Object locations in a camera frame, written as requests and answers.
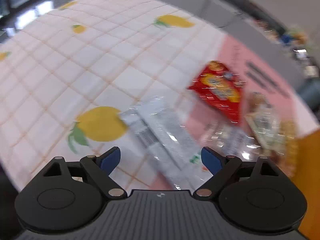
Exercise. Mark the yellow puffs clear bag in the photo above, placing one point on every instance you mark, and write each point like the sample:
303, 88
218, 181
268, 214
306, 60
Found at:
290, 159

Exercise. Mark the orange white storage box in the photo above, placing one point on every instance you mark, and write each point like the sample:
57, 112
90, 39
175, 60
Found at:
306, 178

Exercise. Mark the pink table mat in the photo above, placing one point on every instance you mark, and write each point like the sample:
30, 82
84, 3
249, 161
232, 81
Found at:
250, 92

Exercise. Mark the lemon print checkered tablecloth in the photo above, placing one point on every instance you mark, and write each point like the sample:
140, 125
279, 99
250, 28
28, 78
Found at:
69, 72

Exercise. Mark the red snack bag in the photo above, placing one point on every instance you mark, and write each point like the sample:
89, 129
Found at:
221, 88

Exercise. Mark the white long snack packet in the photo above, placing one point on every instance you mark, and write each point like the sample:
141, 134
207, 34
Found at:
174, 139

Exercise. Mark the clear bag white balls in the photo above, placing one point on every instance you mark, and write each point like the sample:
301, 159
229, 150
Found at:
228, 139

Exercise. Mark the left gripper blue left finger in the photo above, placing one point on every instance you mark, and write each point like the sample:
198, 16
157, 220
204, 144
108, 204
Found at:
108, 161

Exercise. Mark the green white snack bag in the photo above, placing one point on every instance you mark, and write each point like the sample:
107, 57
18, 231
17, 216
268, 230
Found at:
264, 122

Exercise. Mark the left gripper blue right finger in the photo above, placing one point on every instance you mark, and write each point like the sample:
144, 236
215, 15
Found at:
212, 160

